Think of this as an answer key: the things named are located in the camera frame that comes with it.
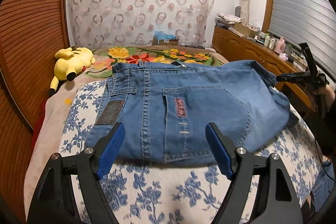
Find grey window roller blind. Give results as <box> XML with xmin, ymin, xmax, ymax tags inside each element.
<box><xmin>262</xmin><ymin>0</ymin><xmax>336</xmax><ymax>76</ymax></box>

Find cardboard box on sideboard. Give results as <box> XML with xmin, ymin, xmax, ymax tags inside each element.
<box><xmin>234</xmin><ymin>22</ymin><xmax>260</xmax><ymax>38</ymax></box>

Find yellow pikachu plush toy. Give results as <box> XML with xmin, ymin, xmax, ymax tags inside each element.
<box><xmin>49</xmin><ymin>47</ymin><xmax>96</xmax><ymax>97</ymax></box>

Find brown louvered wooden wardrobe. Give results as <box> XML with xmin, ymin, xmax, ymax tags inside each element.
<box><xmin>1</xmin><ymin>0</ymin><xmax>70</xmax><ymax>223</ymax></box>

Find person's right hand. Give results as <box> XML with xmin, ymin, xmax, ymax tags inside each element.
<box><xmin>311</xmin><ymin>85</ymin><xmax>335</xmax><ymax>113</ymax></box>

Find blue denim jeans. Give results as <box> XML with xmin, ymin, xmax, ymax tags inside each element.
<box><xmin>85</xmin><ymin>60</ymin><xmax>298</xmax><ymax>166</ymax></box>

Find colourful floral bed blanket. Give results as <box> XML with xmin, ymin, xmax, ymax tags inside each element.
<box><xmin>24</xmin><ymin>46</ymin><xmax>226</xmax><ymax>209</ymax></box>

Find blue floral white quilt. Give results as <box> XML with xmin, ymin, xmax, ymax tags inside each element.
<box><xmin>59</xmin><ymin>81</ymin><xmax>321</xmax><ymax>223</ymax></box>

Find stack of papers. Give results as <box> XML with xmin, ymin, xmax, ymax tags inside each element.
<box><xmin>217</xmin><ymin>12</ymin><xmax>243</xmax><ymax>26</ymax></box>

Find circle patterned sheer curtain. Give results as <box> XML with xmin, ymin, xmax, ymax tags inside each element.
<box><xmin>67</xmin><ymin>0</ymin><xmax>217</xmax><ymax>50</ymax></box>

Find wooden sideboard cabinet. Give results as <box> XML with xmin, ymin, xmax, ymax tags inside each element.
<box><xmin>212</xmin><ymin>26</ymin><xmax>311</xmax><ymax>112</ymax></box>

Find pink bottle on sideboard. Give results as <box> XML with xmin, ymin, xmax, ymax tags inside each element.
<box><xmin>274</xmin><ymin>36</ymin><xmax>286</xmax><ymax>55</ymax></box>

